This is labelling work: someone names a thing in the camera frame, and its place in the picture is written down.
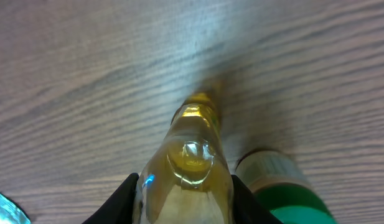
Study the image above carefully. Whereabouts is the yellow bottle silver cap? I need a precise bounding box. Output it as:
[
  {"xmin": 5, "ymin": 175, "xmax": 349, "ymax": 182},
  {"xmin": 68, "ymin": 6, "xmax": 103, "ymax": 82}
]
[{"xmin": 133, "ymin": 91, "xmax": 234, "ymax": 224}]

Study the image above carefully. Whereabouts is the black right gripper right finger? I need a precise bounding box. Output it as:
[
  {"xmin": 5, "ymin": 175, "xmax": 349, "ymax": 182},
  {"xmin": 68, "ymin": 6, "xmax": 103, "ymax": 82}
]
[{"xmin": 232, "ymin": 175, "xmax": 283, "ymax": 224}]

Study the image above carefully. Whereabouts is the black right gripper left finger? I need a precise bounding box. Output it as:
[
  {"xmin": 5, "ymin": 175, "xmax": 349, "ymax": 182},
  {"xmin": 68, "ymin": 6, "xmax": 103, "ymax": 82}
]
[{"xmin": 83, "ymin": 173, "xmax": 139, "ymax": 224}]

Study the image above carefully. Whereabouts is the green Kleenex tissue pack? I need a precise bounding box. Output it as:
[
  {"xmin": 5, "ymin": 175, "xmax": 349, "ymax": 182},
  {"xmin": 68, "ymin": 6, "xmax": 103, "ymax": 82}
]
[{"xmin": 0, "ymin": 193, "xmax": 31, "ymax": 224}]

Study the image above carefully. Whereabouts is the green white tissue cup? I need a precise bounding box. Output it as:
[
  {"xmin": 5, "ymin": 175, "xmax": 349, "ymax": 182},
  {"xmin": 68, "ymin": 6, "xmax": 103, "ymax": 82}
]
[{"xmin": 235, "ymin": 149, "xmax": 337, "ymax": 224}]

